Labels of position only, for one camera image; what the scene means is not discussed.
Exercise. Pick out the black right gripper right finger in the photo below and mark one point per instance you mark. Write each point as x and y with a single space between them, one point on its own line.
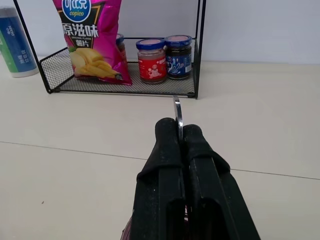
215 185

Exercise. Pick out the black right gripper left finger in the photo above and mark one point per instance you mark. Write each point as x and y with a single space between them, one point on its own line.
160 175

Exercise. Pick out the red label jam jar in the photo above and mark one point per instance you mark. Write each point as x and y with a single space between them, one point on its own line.
152 61

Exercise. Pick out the blue label dark jam jar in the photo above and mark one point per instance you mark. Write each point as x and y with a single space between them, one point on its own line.
179 57

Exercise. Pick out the jar with blue lid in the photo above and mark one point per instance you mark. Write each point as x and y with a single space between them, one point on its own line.
121 47

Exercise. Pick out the pink potato chips bag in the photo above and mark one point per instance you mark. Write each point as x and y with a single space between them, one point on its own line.
93 40

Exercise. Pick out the blue white plastic bag roll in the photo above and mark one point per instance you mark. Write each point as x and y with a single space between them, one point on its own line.
15 42

